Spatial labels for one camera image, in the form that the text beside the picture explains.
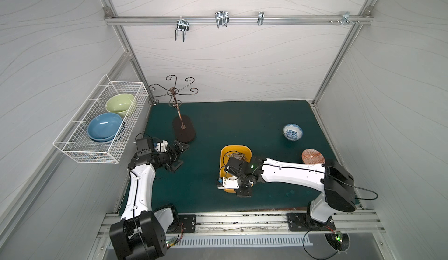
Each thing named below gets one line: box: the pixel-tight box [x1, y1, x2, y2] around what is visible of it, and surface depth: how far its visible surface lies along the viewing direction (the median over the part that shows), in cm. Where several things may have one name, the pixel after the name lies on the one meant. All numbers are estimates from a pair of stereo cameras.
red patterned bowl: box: [301, 148, 325, 165], surface depth 93 cm
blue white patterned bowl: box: [282, 123, 304, 142], surface depth 104 cm
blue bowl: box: [86, 112, 123, 143], surface depth 64 cm
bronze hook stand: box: [148, 74, 199, 144], surface depth 88 cm
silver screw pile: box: [231, 152, 248, 161], surface depth 97 cm
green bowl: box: [105, 93, 135, 118], surface depth 73 cm
